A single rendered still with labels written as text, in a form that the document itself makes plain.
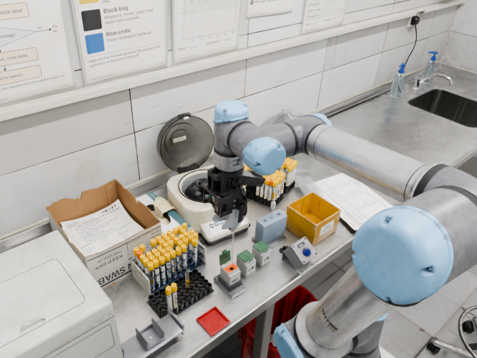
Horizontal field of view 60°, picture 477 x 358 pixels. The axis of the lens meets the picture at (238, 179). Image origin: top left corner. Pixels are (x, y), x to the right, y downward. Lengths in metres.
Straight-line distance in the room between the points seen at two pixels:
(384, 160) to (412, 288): 0.27
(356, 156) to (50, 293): 0.65
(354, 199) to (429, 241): 1.13
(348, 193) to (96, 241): 0.95
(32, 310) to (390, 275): 0.66
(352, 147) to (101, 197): 0.94
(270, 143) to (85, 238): 0.77
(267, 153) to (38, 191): 0.86
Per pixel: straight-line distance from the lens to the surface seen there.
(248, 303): 1.25
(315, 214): 1.54
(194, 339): 1.18
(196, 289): 1.24
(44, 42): 1.28
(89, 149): 1.45
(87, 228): 1.42
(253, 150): 0.81
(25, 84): 1.30
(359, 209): 1.62
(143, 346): 1.13
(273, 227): 1.37
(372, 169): 0.75
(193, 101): 1.60
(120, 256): 1.26
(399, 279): 0.56
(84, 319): 0.89
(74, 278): 0.95
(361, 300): 0.68
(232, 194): 0.98
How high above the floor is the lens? 1.85
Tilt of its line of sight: 35 degrees down
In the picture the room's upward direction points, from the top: 3 degrees clockwise
